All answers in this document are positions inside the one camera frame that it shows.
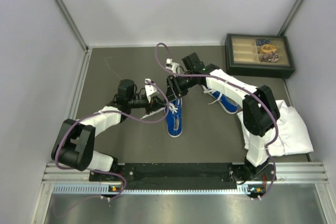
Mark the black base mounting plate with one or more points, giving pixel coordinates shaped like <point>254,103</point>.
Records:
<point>189,176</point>

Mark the floral item in box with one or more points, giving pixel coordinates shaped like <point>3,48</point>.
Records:
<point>270,57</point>

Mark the yellow item in box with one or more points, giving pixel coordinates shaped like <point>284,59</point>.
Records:
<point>268,48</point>

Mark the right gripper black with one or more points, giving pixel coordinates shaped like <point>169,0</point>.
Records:
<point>175,79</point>

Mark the white folded shirt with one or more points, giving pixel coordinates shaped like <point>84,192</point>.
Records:
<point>293,137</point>

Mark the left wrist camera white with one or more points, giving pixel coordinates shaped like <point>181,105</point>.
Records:
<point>150,90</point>

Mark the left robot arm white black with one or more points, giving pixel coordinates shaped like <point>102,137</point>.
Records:
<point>74,146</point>

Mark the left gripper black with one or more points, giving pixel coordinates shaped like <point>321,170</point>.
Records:
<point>155,104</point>

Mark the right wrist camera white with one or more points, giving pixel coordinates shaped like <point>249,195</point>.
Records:
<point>172,66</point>

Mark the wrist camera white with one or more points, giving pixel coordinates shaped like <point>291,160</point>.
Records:
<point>172,66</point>
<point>150,90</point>

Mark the blue patterned item in box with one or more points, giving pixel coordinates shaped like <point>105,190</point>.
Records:
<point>261,42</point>

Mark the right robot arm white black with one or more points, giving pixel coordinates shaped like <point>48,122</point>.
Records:
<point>260,111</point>

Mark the blue sneaker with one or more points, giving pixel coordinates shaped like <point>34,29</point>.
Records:
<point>174,118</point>
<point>228,106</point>

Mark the grey slotted cable duct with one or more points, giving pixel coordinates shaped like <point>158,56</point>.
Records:
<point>110,190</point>

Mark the black compartment display box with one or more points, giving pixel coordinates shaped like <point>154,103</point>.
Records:
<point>243,57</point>

